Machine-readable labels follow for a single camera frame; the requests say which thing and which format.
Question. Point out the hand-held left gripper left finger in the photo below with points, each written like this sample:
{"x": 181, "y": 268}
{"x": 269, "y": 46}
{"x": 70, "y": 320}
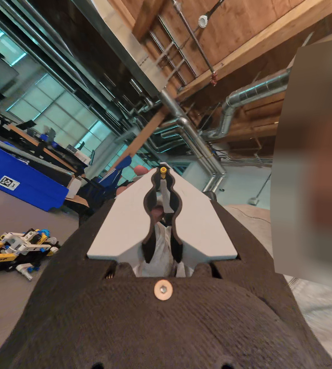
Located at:
{"x": 119, "y": 230}

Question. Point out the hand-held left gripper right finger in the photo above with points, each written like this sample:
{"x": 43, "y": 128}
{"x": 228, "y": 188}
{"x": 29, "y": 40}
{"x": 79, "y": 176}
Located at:
{"x": 203, "y": 230}

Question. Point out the grey lego beam yellow pin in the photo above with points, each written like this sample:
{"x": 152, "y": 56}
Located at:
{"x": 166, "y": 197}

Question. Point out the yellow white lego vehicle model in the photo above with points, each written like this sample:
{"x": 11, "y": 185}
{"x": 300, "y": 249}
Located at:
{"x": 19, "y": 245}

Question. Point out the white lego beam piece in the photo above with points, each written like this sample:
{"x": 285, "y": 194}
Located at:
{"x": 24, "y": 271}

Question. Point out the blue striped jacket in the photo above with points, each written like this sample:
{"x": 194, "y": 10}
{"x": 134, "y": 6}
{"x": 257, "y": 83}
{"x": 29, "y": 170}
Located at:
{"x": 117, "y": 174}

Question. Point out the cardboard box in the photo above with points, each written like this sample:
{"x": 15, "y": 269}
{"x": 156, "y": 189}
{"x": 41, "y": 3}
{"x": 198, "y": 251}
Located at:
{"x": 75, "y": 190}

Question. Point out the silver ceiling pipe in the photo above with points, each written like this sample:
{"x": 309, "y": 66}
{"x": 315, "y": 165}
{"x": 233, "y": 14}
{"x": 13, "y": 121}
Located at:
{"x": 189, "y": 129}

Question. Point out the wooden work table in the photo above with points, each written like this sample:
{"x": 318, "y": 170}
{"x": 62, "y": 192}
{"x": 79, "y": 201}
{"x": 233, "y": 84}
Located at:
{"x": 53, "y": 152}

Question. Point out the blue plastic bin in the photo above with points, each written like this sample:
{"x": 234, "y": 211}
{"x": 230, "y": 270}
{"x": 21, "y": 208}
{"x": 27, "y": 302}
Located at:
{"x": 24, "y": 173}

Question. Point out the black sprinkler pipe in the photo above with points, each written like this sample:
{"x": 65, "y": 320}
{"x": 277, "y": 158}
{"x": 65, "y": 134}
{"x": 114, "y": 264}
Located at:
{"x": 194, "y": 37}

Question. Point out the silver ventilation duct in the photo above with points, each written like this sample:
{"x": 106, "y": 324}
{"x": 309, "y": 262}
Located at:
{"x": 240, "y": 98}

